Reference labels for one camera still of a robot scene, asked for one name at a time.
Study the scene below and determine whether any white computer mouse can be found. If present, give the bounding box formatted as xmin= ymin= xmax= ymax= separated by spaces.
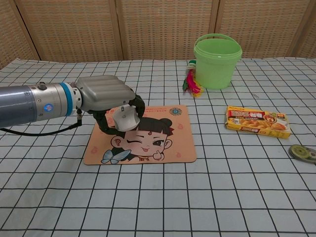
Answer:
xmin=112 ymin=104 xmax=141 ymax=131

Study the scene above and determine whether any woven folding screen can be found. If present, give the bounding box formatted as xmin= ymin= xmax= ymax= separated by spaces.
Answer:
xmin=0 ymin=0 xmax=316 ymax=70

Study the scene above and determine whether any yellow curry box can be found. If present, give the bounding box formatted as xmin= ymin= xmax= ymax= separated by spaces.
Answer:
xmin=225 ymin=106 xmax=291 ymax=140

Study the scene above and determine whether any green plastic bucket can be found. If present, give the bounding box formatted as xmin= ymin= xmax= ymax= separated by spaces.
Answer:
xmin=193 ymin=33 xmax=243 ymax=90

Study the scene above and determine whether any green correction tape dispenser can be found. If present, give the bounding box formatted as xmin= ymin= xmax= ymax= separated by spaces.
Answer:
xmin=288 ymin=144 xmax=316 ymax=165

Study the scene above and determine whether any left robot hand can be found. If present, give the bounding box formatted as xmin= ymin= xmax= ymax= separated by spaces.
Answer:
xmin=76 ymin=75 xmax=146 ymax=136

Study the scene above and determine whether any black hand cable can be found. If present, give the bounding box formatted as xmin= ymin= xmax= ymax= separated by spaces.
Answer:
xmin=0 ymin=110 xmax=83 ymax=136

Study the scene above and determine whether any cartoon girl mouse pad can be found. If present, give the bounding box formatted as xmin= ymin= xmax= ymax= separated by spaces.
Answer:
xmin=83 ymin=104 xmax=197 ymax=165

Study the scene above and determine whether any colourful feather shuttlecock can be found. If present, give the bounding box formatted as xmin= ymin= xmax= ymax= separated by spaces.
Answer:
xmin=182 ymin=59 xmax=204 ymax=98

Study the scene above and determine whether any checked tablecloth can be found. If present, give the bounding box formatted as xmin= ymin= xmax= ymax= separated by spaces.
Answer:
xmin=0 ymin=57 xmax=316 ymax=237

